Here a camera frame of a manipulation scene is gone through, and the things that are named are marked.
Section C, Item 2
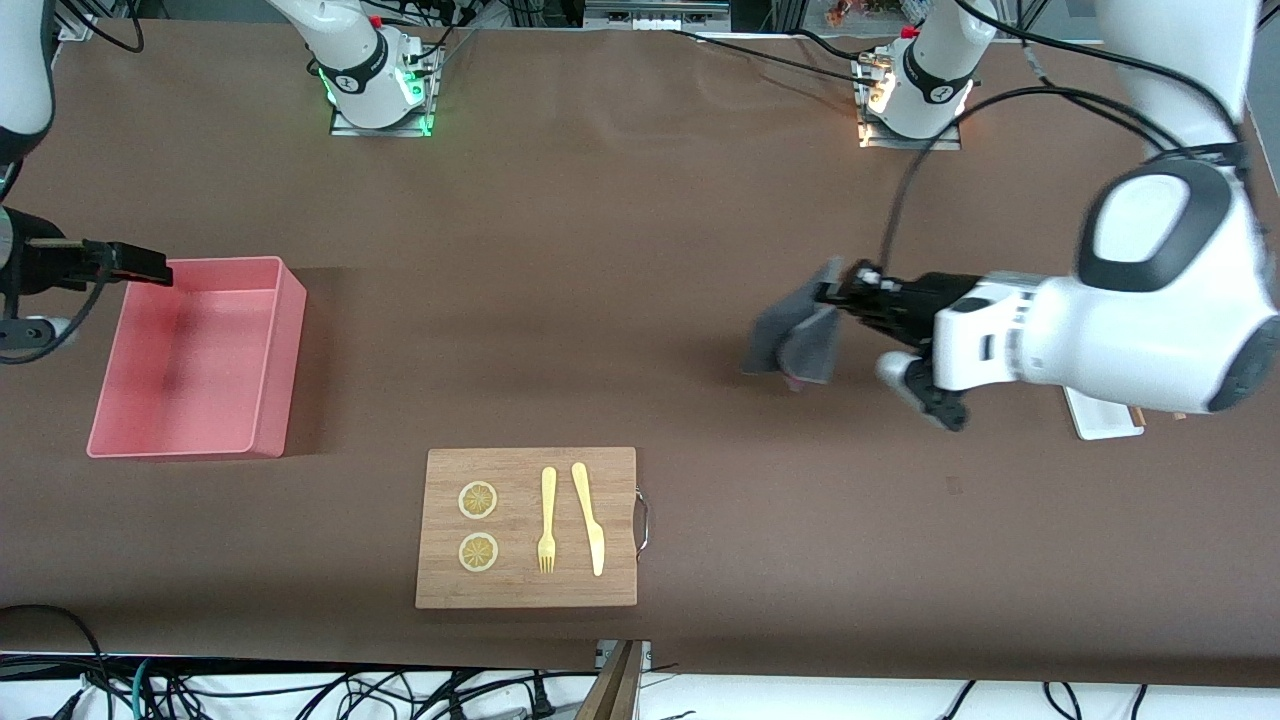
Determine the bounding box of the yellow plastic knife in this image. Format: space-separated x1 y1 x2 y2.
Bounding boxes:
571 461 606 578

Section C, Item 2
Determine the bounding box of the dark grey cloth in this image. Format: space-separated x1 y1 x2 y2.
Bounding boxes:
741 257 847 387

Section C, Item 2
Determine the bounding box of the black cable on tabletop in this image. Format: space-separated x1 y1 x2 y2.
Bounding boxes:
668 28 891 83

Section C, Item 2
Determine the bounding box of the white power strip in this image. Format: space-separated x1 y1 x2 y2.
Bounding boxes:
583 0 733 31

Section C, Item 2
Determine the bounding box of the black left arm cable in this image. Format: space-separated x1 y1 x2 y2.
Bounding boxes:
878 0 1251 277

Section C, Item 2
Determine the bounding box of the black looped floor cable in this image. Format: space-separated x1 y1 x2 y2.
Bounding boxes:
0 604 113 720

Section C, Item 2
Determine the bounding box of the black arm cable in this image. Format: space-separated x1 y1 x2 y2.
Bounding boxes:
878 0 1251 277
0 245 113 366

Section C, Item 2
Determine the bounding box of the yellow plastic fork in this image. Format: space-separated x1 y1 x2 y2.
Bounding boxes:
537 466 558 575

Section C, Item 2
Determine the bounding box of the pink plastic bin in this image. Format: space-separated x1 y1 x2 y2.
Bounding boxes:
86 256 308 460

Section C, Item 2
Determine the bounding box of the small metal bracket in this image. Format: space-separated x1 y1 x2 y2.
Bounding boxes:
596 640 653 673

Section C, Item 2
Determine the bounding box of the aluminium frame profile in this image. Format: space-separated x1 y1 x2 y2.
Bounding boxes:
55 0 101 41

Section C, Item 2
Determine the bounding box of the wooden cutting board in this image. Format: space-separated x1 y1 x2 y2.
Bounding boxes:
415 447 651 610

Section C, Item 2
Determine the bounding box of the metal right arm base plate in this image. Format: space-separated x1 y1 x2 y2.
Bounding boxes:
329 45 442 138

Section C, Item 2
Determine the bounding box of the white rectangular tray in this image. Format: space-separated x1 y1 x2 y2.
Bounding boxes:
1063 385 1144 441

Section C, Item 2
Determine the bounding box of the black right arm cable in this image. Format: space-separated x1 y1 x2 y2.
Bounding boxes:
0 245 113 366

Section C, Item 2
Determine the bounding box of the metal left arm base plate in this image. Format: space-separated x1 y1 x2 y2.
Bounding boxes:
855 55 964 151

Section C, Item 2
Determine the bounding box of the wooden stand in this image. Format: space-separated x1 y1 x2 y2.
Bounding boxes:
575 640 643 720

